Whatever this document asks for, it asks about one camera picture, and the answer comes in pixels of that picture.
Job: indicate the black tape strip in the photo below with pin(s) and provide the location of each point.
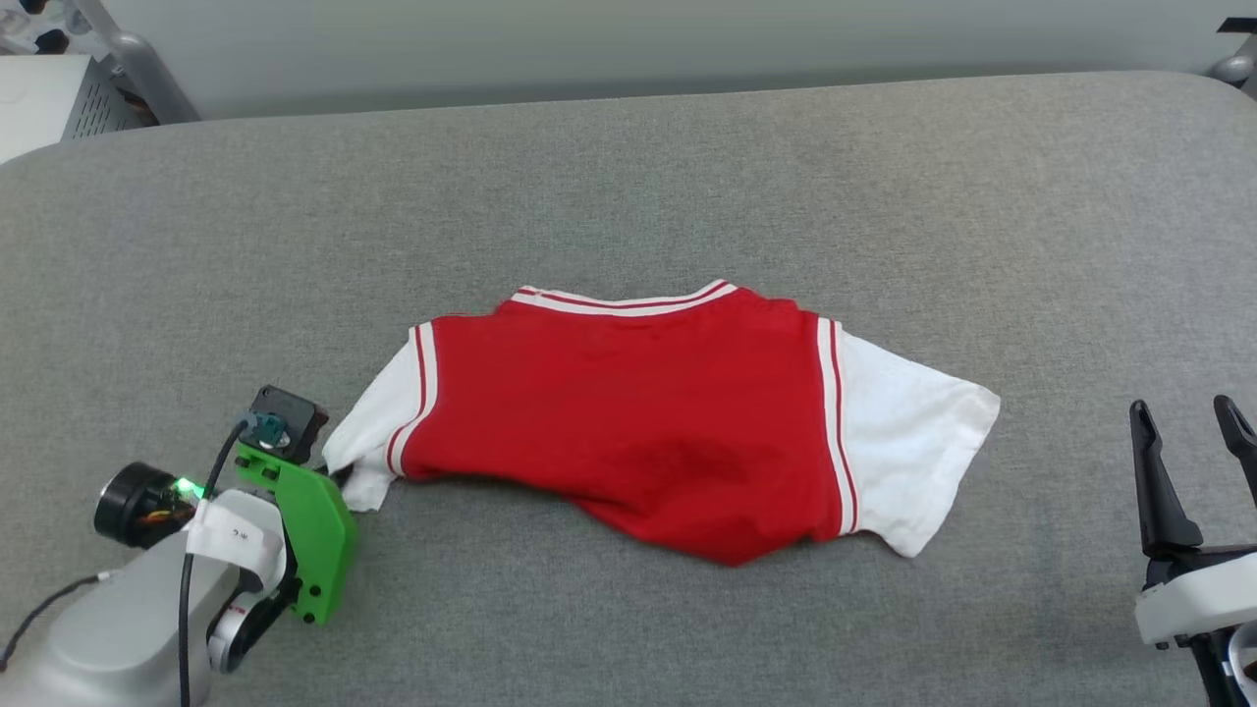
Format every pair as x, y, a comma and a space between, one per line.
1239, 25

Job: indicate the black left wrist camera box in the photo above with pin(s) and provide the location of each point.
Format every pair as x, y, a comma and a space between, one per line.
290, 412

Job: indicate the red and white t-shirt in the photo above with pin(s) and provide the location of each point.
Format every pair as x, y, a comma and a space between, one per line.
648, 422

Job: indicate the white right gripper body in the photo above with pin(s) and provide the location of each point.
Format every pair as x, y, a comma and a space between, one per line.
1203, 599

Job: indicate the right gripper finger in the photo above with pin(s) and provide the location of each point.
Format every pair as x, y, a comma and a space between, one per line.
1164, 511
1242, 442

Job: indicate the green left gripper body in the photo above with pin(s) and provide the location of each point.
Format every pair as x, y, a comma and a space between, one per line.
319, 540

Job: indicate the white perforated metal cabinet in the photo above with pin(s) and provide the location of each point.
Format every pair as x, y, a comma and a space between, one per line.
39, 98

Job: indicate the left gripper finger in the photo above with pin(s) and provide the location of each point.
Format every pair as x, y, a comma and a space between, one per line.
342, 476

